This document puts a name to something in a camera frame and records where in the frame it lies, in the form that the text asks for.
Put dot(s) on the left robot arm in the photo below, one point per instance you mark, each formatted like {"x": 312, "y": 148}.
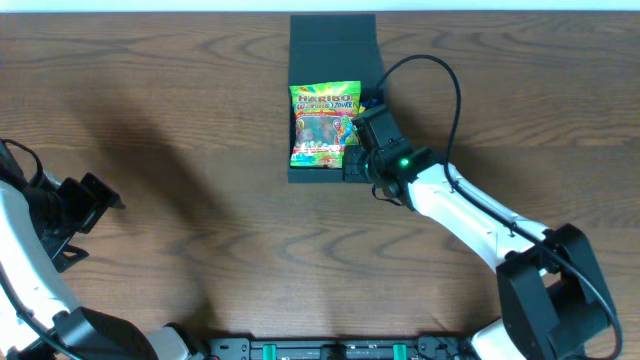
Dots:
{"x": 41, "y": 318}

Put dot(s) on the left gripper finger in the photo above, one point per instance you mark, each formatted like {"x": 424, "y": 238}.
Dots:
{"x": 62, "y": 253}
{"x": 104, "y": 199}

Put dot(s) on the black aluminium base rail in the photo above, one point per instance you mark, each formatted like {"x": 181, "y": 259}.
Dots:
{"x": 422, "y": 348}

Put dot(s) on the dark green box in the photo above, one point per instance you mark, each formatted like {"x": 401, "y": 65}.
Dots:
{"x": 329, "y": 48}

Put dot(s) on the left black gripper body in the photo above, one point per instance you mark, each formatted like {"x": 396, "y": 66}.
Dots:
{"x": 80, "y": 215}

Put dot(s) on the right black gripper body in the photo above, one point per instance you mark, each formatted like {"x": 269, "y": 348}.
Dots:
{"x": 374, "y": 168}

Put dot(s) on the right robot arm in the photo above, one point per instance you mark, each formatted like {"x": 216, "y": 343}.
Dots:
{"x": 552, "y": 293}

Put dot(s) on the Haribo gummy worms bag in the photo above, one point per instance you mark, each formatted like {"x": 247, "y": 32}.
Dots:
{"x": 323, "y": 114}

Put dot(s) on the blue snack bar wrapper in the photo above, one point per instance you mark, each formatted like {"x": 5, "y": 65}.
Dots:
{"x": 368, "y": 104}

